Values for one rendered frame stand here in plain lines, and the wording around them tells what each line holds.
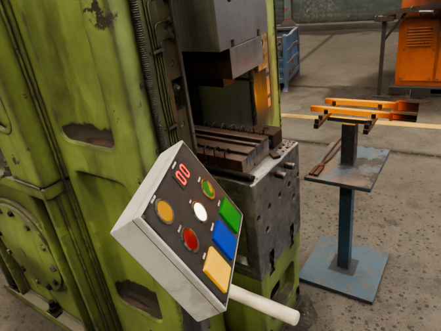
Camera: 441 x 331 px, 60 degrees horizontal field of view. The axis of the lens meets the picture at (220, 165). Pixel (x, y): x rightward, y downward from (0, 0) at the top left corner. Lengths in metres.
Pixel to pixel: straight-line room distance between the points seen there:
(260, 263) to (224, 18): 0.89
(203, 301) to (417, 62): 4.33
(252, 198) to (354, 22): 7.90
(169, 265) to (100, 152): 0.60
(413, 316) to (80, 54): 1.84
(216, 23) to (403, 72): 3.94
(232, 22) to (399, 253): 1.74
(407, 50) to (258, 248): 3.74
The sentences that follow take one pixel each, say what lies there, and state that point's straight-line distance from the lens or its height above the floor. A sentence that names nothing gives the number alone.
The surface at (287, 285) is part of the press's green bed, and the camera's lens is 2.00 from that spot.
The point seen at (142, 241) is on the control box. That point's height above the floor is 1.14.
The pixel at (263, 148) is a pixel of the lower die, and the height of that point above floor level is 0.96.
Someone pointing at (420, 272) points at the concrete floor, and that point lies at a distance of 2.39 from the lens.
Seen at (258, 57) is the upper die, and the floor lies 1.30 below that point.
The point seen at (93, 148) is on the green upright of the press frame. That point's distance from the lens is 1.30.
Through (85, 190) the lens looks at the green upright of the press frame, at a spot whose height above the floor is 0.90.
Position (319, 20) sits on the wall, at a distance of 9.23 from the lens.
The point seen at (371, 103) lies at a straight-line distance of 1.91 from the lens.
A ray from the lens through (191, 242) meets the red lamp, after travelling 0.81.
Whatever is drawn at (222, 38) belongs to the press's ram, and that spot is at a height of 1.40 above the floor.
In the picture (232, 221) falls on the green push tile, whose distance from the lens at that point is 1.00.
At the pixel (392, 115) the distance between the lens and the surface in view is 1.78.
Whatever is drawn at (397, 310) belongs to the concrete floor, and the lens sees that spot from 2.17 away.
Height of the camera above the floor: 1.59
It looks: 28 degrees down
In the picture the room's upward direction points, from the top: 8 degrees counter-clockwise
